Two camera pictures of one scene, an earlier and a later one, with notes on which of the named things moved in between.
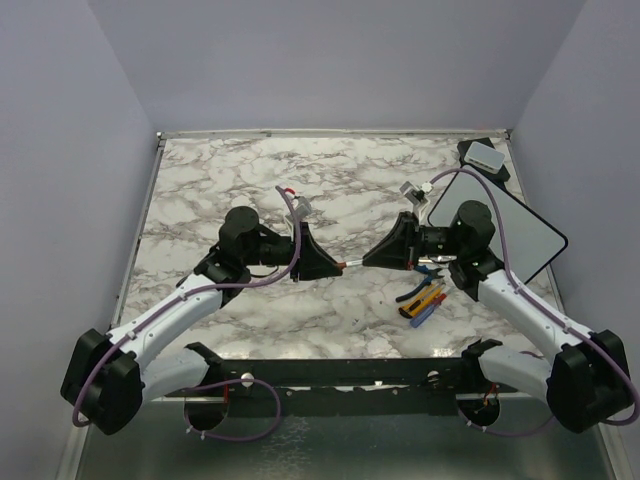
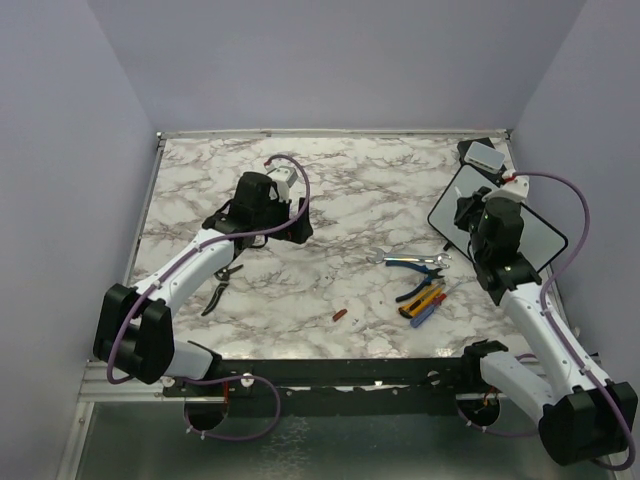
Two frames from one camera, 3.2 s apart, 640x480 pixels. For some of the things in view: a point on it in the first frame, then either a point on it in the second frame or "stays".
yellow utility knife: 422,302 stays
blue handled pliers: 432,275 stays
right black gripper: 393,250 → 469,204
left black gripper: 314,262 → 299,234
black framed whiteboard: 530,239 stays
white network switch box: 484,157 stays
